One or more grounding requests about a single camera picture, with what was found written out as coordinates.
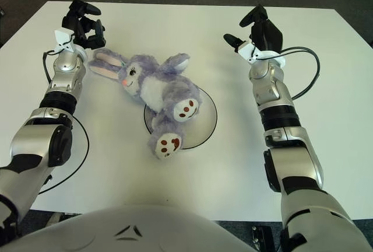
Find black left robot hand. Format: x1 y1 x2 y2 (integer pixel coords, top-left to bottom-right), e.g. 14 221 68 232
61 0 106 51

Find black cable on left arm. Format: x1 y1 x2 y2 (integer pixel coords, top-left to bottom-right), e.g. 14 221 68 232
37 51 90 196

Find grey robot torso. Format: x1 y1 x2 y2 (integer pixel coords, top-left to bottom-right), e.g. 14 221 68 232
17 204 257 252

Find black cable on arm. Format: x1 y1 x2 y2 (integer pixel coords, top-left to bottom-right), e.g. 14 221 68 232
37 51 90 196
281 47 321 101

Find white plate with black rim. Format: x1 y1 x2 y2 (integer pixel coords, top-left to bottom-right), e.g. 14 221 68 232
143 87 218 151

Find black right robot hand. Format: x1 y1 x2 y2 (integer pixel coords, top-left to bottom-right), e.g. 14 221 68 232
223 3 284 54

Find black metal bracket on floor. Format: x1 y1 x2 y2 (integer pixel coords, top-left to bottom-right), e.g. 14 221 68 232
252 225 276 252

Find purple plush bunny doll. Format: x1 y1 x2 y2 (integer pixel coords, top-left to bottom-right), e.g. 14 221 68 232
87 48 202 160

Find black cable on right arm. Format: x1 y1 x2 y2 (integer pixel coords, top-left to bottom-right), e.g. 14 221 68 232
281 47 321 101

